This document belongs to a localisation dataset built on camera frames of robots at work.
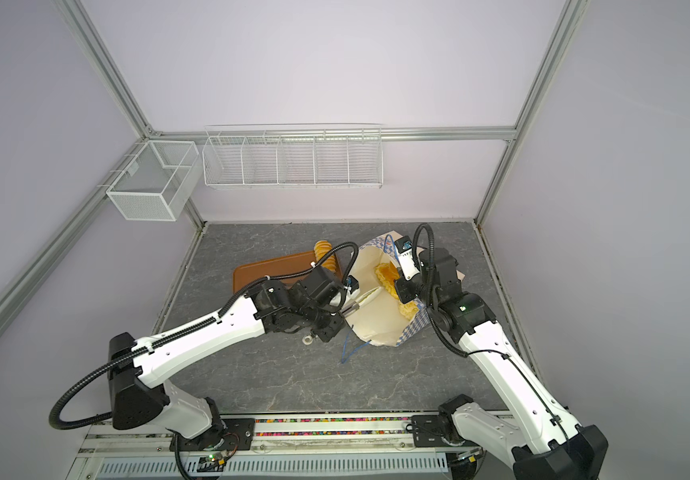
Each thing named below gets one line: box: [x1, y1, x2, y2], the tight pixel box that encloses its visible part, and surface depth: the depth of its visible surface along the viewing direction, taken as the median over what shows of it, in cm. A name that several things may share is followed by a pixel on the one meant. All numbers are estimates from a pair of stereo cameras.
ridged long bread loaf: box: [314, 240, 337, 272], surface depth 110 cm
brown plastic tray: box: [233, 251, 318, 294], surface depth 107 cm
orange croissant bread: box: [374, 261, 400, 299], surface depth 101 cm
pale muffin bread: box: [398, 300, 419, 321], surface depth 93 cm
